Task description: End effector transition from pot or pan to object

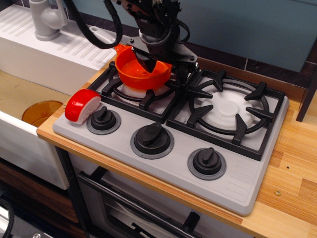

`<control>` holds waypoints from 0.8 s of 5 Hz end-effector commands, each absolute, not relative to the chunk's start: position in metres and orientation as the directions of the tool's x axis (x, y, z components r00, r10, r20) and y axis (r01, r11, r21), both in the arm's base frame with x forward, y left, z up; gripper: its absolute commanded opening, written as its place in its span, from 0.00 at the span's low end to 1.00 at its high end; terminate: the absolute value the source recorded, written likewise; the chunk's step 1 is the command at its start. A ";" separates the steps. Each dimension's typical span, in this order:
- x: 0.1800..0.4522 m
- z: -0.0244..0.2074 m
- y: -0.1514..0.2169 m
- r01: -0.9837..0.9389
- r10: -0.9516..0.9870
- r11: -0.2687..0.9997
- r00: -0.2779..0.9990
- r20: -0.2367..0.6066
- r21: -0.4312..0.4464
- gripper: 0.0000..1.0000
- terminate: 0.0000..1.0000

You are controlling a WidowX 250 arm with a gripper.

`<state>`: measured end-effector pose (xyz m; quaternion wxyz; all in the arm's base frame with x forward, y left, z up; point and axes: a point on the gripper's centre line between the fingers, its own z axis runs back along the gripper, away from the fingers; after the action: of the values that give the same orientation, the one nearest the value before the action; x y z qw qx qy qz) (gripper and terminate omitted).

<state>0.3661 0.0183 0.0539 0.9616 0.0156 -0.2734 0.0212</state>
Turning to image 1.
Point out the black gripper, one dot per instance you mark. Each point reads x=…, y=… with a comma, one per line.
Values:
x=168, y=48

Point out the orange plastic pot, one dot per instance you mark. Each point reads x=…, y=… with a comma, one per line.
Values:
x=134, y=75

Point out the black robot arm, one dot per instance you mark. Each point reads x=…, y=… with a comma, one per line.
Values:
x=153, y=17

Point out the black left burner grate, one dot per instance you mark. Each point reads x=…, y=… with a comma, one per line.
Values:
x=153, y=104

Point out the black burner grate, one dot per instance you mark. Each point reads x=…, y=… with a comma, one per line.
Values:
x=153, y=104
x=231, y=113

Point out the black middle stove knob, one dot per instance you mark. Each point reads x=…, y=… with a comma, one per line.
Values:
x=152, y=141

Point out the black stove knob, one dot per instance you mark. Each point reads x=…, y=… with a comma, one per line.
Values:
x=206, y=164
x=152, y=141
x=103, y=121

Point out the black left stove knob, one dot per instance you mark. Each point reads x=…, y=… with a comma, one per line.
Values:
x=103, y=121

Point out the black right burner grate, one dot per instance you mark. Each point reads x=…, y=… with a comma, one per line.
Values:
x=231, y=113

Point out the red white cheese wedge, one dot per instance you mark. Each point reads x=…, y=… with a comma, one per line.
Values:
x=81, y=105

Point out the black right stove knob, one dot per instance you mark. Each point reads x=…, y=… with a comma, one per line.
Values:
x=206, y=164

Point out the grey toy stove top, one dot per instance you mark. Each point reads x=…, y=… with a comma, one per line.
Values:
x=236, y=190

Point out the grey toy faucet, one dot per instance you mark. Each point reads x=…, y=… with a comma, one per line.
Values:
x=47, y=21

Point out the white toy sink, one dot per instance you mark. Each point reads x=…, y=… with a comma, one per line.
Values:
x=33, y=71

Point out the orange plastic plate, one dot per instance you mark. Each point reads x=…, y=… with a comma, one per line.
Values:
x=39, y=112

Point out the toy oven door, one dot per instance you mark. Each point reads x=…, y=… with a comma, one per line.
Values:
x=95, y=182

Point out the white plastic handle utensil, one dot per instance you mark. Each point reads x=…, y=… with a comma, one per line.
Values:
x=102, y=35

